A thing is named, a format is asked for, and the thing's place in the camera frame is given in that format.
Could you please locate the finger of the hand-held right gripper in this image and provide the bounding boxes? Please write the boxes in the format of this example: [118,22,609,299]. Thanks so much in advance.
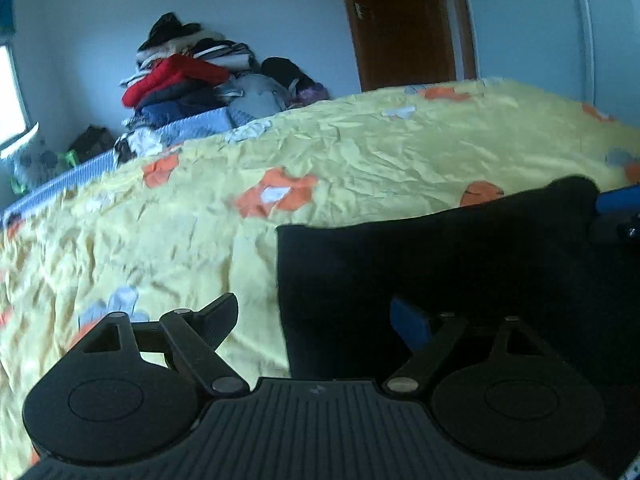
[589,184,640,247]

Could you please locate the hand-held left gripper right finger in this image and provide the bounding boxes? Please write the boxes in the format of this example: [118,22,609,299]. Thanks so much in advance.
[382,296,543,402]

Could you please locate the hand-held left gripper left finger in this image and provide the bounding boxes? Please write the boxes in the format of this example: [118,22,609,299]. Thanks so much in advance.
[75,292,251,401]

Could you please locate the black pants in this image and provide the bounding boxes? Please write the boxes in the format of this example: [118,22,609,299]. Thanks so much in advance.
[276,174,640,471]

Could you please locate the yellow floral bedspread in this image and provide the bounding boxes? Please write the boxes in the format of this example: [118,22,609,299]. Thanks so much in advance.
[0,77,640,480]

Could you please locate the white wardrobe with flower stickers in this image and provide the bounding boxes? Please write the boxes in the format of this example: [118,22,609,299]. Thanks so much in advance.
[457,0,640,128]

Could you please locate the blue striped mattress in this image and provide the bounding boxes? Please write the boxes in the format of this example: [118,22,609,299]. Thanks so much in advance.
[0,109,236,228]

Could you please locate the dark bag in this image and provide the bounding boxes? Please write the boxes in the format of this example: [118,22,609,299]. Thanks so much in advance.
[67,125,119,162]

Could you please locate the green plastic chair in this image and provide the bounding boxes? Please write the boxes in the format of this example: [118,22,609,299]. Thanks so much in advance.
[11,151,82,197]

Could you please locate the pile of folded clothes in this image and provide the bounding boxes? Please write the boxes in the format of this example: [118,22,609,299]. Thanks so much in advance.
[114,11,332,163]

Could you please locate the floral pillow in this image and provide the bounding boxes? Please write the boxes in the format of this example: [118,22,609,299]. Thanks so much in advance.
[9,135,68,197]

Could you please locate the brown wooden door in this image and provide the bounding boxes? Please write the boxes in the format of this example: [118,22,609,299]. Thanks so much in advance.
[334,0,477,93]

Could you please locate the window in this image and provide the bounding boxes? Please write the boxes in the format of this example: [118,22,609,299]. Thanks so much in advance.
[0,0,40,160]

